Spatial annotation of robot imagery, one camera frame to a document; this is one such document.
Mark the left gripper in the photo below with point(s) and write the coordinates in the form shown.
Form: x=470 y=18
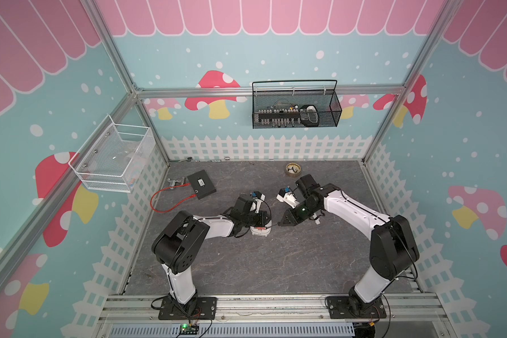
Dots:
x=261 y=222

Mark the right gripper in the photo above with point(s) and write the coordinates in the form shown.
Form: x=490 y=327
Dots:
x=293 y=220

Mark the white square alarm clock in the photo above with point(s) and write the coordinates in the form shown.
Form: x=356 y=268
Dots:
x=261 y=231

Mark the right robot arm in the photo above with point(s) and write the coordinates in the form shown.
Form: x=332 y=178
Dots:
x=392 y=245

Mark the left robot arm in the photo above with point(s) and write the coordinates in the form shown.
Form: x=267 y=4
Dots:
x=180 y=242

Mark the brown tape roll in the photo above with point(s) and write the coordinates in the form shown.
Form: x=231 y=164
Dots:
x=292 y=170

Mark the black box device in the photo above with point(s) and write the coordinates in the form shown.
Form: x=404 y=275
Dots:
x=201 y=184

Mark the black socket bit set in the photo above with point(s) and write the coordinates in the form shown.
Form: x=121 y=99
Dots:
x=278 y=118

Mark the small green circuit board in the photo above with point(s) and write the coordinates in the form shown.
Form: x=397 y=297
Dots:
x=188 y=329

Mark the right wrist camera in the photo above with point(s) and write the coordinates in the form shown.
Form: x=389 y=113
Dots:
x=287 y=196

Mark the metal clamp bracket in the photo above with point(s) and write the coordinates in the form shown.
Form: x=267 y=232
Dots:
x=173 y=183

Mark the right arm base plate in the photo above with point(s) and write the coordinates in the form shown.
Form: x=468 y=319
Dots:
x=351 y=307

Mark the black wire mesh basket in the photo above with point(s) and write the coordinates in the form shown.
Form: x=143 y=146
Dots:
x=317 y=98

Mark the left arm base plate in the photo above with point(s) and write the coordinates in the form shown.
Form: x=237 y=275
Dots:
x=202 y=308

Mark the white wire mesh basket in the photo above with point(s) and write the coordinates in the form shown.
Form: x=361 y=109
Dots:
x=115 y=156

